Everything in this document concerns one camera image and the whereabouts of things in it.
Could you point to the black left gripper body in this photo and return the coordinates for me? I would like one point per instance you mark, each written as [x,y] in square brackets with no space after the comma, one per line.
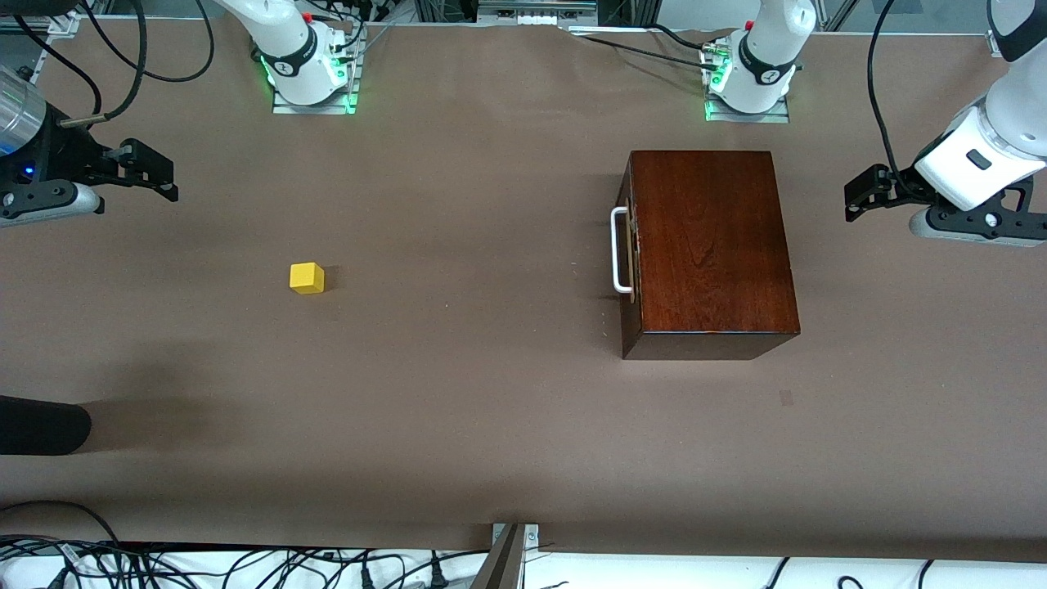
[902,189]

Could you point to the yellow wooden cube block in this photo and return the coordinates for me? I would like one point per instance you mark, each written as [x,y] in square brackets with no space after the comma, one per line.
[307,278]

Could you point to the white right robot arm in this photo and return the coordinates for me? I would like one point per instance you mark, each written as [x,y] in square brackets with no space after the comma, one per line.
[290,49]

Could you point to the silver metal box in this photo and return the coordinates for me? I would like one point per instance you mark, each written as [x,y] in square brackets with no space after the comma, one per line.
[536,12]

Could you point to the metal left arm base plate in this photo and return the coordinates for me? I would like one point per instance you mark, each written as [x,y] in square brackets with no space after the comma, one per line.
[748,118]

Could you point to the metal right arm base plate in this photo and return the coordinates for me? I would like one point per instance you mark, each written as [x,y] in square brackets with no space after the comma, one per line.
[315,109]

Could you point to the dark brown wooden cabinet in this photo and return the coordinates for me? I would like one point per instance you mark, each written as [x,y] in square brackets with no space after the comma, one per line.
[712,237]

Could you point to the brown table cover sheet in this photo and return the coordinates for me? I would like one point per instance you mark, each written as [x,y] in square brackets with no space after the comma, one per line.
[409,409]

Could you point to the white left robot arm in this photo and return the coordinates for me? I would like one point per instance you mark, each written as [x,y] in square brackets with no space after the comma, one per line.
[765,57]

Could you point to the grey metal pole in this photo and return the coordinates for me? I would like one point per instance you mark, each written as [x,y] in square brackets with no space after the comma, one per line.
[501,564]

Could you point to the aluminium frame rail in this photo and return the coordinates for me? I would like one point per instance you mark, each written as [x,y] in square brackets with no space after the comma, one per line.
[996,42]
[65,24]

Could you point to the silver corner bracket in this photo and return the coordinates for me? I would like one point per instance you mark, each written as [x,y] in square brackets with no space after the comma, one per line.
[532,536]

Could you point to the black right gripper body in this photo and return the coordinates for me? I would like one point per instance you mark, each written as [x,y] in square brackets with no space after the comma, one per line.
[59,153]

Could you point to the black ribbed cylinder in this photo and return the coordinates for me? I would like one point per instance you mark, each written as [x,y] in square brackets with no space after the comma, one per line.
[41,425]

